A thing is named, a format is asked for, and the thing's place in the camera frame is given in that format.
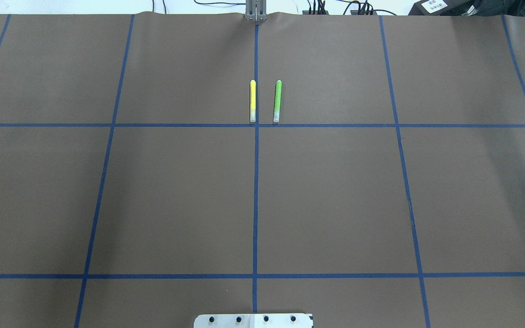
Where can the yellow highlighter pen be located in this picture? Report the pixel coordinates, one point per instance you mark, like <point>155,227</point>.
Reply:
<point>253,101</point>

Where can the green highlighter pen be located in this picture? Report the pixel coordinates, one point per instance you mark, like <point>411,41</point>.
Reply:
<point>277,101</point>

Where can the black labelled box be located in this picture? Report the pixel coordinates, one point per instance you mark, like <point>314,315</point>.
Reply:
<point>443,7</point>

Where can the aluminium frame post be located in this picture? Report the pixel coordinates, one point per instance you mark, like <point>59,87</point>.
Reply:
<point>256,10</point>

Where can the white central pedestal column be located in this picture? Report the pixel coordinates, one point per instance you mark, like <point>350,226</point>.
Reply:
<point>255,320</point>

